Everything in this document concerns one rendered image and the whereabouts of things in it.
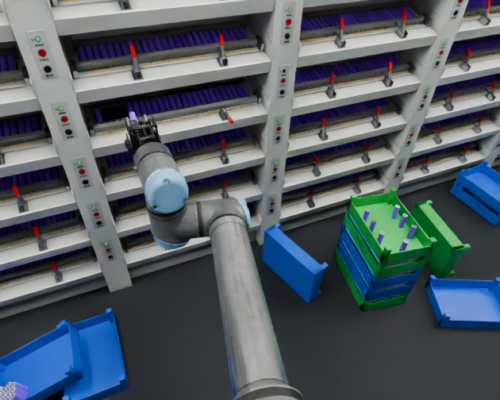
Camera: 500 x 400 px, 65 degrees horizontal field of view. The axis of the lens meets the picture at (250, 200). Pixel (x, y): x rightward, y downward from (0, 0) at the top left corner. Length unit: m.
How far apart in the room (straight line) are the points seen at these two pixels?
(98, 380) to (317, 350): 0.81
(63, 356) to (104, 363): 0.15
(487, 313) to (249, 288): 1.41
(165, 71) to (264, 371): 0.93
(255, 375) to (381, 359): 1.11
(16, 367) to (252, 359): 1.24
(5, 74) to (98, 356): 1.02
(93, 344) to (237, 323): 1.09
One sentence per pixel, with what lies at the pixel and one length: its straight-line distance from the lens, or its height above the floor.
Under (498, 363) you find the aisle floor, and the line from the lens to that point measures 1.88.
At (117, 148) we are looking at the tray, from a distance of 1.34.
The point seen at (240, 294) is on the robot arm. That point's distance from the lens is 0.72.
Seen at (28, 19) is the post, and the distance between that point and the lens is 1.16.
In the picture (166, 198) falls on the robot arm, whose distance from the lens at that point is 0.86.
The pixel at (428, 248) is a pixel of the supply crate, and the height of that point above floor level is 0.37.
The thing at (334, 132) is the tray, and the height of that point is 0.54.
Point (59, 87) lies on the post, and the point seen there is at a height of 0.93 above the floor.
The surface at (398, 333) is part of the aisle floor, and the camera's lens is 1.77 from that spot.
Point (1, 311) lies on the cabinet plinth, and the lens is 1.89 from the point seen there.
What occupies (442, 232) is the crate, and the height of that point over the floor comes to 0.20.
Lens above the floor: 1.45
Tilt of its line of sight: 43 degrees down
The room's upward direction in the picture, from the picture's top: 2 degrees clockwise
